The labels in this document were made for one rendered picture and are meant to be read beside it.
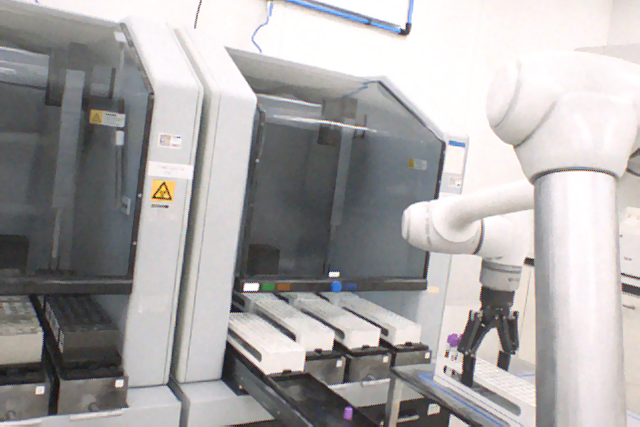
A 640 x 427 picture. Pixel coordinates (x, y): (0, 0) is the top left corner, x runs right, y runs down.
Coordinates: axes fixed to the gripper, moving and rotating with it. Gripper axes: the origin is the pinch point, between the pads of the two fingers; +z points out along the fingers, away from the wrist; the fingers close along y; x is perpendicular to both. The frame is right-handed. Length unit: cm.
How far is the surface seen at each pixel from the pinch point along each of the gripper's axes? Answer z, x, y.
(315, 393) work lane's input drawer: 6.9, 13.6, -36.2
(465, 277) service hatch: 16, 158, 146
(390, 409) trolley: 15.3, 18.2, -11.0
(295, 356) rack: 1.9, 22.8, -37.1
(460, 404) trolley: 5.3, -2.2, -8.6
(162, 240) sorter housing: -21, 38, -67
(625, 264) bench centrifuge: -9, 88, 188
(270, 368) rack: 4.2, 22.6, -43.2
